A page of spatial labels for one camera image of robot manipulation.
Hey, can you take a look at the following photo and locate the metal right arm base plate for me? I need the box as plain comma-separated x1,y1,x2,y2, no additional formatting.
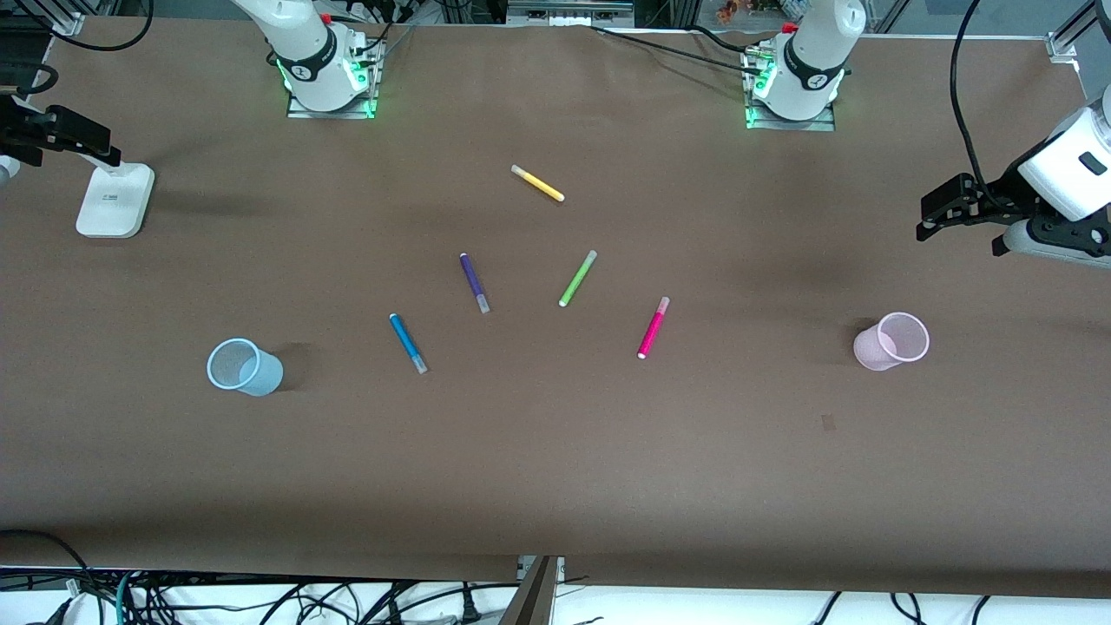
285,39,380,121

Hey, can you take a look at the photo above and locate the aluminium frame post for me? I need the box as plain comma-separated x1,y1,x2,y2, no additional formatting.
496,556,567,625

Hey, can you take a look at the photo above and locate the teal cable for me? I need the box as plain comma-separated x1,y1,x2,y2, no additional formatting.
111,569,138,625

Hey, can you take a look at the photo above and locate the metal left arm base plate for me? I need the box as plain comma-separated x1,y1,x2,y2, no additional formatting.
744,45,837,133

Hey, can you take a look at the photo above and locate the green marker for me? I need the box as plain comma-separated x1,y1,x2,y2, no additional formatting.
558,249,599,308

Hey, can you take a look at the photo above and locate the brown table cover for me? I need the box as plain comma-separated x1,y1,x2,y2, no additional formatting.
0,16,1111,598

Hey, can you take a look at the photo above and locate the purple marker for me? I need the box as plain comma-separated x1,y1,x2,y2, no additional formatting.
459,252,491,314

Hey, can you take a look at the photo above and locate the yellow marker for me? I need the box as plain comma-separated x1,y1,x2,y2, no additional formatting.
510,164,566,203

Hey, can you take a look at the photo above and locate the translucent pink plastic cup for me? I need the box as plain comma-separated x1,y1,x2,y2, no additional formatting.
853,312,930,372

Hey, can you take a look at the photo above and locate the grey power strip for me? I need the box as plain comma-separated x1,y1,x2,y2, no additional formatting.
507,0,636,27

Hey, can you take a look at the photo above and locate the aluminium frame bracket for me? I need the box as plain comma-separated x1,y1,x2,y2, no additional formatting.
33,0,86,37
1045,0,1103,63

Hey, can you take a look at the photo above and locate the translucent blue plastic cup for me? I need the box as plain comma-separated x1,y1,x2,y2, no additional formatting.
207,338,285,398

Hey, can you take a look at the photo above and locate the pink marker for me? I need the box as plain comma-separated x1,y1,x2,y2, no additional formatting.
637,296,671,360

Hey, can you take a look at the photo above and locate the blue marker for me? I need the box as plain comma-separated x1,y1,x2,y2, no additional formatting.
389,312,429,375

